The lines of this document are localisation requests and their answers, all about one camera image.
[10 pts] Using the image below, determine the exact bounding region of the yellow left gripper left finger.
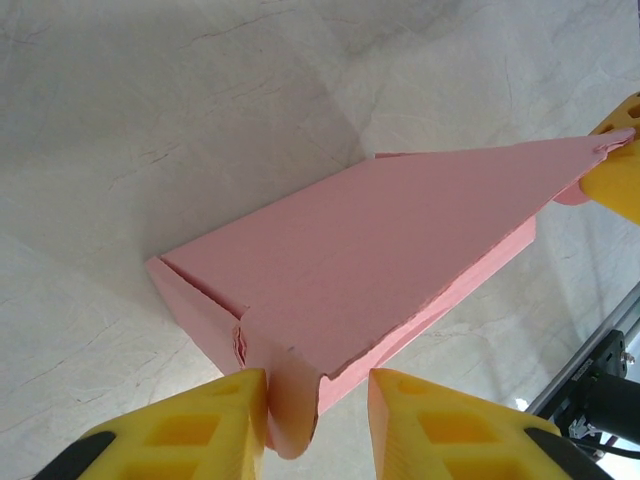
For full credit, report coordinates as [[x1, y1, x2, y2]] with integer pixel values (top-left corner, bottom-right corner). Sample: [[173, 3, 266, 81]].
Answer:
[[37, 368, 269, 480]]

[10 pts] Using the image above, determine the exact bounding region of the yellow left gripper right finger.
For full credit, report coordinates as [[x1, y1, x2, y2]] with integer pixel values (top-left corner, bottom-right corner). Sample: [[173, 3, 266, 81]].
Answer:
[[368, 368, 601, 480]]

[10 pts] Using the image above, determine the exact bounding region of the pink paper box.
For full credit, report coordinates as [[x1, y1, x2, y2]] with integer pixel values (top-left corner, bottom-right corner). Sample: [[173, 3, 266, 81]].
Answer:
[[146, 127, 637, 461]]

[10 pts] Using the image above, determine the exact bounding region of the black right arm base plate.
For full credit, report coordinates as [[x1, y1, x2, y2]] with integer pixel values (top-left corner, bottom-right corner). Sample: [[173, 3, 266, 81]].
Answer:
[[567, 329, 629, 389]]

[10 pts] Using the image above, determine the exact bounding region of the aluminium base frame rail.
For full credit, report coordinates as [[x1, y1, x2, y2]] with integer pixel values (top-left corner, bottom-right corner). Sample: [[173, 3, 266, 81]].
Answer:
[[527, 287, 640, 419]]

